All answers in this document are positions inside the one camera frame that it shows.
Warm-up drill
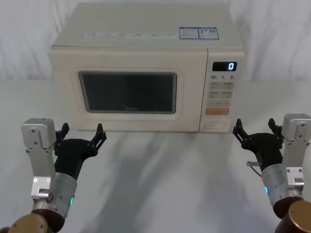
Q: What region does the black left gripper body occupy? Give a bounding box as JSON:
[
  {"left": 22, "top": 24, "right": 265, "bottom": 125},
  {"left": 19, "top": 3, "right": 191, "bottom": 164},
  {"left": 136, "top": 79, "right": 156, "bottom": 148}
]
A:
[{"left": 53, "top": 138, "right": 98, "bottom": 182}]

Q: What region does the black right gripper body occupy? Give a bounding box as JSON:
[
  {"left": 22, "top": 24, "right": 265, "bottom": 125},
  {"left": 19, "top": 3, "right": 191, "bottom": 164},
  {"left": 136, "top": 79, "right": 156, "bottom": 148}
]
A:
[{"left": 241, "top": 132, "right": 285, "bottom": 171}]

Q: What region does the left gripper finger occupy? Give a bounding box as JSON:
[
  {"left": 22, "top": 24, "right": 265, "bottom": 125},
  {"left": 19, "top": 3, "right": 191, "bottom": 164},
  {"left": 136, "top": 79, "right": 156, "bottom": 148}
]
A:
[
  {"left": 54, "top": 122, "right": 70, "bottom": 147},
  {"left": 87, "top": 123, "right": 107, "bottom": 152}
]

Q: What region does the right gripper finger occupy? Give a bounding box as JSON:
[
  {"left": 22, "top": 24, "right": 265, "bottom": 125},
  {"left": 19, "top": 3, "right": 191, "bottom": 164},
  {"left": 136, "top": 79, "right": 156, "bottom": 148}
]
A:
[
  {"left": 268, "top": 117, "right": 285, "bottom": 141},
  {"left": 232, "top": 118, "right": 251, "bottom": 147}
]

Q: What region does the white table cloth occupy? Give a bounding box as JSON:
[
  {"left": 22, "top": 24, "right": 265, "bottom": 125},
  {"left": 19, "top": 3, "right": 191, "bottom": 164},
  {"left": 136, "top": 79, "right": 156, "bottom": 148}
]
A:
[{"left": 0, "top": 78, "right": 311, "bottom": 233}]

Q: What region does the cream microwave oven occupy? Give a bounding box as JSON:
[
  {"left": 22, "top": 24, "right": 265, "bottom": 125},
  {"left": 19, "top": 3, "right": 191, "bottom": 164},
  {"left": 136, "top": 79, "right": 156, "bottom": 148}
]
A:
[{"left": 48, "top": 2, "right": 245, "bottom": 133}]

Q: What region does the white curtain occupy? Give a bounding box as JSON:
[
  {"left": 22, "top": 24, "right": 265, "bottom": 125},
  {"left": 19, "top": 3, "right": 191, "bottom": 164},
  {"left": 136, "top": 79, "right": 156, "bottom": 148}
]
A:
[{"left": 0, "top": 0, "right": 311, "bottom": 83}]

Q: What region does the thin cable with silver plug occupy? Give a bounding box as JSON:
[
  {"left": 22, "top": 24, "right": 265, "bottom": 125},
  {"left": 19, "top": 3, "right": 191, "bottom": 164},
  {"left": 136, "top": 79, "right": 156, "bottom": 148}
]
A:
[{"left": 246, "top": 160, "right": 264, "bottom": 179}]

